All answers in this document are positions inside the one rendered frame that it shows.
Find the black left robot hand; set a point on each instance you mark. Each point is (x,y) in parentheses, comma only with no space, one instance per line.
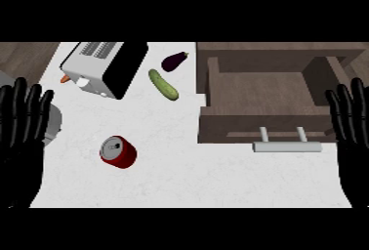
(20,143)

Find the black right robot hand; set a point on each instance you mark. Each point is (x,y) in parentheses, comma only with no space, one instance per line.
(353,146)

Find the red soda can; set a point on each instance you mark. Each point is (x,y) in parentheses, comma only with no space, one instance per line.
(120,152)

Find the brown wooden drawer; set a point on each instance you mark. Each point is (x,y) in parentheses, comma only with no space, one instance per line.
(269,104)

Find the grey round object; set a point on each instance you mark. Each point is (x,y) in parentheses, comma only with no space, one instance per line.
(52,125)

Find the orange carrot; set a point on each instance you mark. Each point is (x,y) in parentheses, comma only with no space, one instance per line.
(66,78)

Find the silver and black toaster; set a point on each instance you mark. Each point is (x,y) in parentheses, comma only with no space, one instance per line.
(104,68)

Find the brown wooden cabinet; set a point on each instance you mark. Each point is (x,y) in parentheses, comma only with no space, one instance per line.
(284,52)

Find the green cucumber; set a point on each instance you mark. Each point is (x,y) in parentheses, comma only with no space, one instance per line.
(163,84)

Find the purple eggplant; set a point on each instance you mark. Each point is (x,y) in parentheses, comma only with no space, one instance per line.
(173,61)

